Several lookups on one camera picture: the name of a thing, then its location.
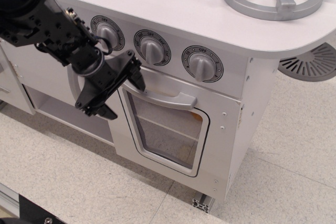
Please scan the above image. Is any grey right oven knob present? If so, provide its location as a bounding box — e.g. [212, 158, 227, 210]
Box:
[182, 46, 224, 83]

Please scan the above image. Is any grey left oven knob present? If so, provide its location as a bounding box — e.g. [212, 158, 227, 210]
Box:
[91, 16, 125, 51]

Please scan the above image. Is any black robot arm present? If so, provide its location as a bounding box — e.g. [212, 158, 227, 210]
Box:
[1, 0, 145, 120]

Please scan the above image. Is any grey cupboard door handle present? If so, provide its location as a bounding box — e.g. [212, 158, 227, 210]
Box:
[66, 65, 85, 102]

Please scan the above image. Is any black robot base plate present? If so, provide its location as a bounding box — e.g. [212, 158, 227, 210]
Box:
[19, 195, 65, 224]

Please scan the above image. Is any white cupboard door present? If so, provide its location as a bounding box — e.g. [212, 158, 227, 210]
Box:
[0, 37, 111, 121]

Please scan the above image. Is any grey oven door handle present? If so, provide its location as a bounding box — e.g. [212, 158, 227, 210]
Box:
[122, 83, 197, 111]

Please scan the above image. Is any grey oven knob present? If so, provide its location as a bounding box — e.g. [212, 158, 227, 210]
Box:
[91, 16, 125, 51]
[134, 29, 171, 66]
[182, 46, 224, 83]

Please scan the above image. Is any grey floor drain grate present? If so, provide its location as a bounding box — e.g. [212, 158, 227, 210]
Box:
[278, 42, 335, 82]

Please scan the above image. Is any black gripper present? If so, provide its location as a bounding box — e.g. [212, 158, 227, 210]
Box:
[75, 50, 146, 120]

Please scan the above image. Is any aluminium rail on floor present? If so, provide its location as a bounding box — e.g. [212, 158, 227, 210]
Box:
[1, 184, 20, 217]

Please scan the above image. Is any white toy kitchen cabinet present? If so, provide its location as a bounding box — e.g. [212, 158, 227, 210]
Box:
[0, 0, 336, 201]

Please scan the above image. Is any grey middle oven knob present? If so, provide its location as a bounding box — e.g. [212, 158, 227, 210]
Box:
[134, 29, 171, 66]

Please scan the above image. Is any white oven door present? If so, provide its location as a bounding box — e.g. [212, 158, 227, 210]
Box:
[110, 68, 241, 200]

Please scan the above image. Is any aluminium extrusion foot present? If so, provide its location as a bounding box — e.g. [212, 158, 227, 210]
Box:
[192, 192, 215, 214]

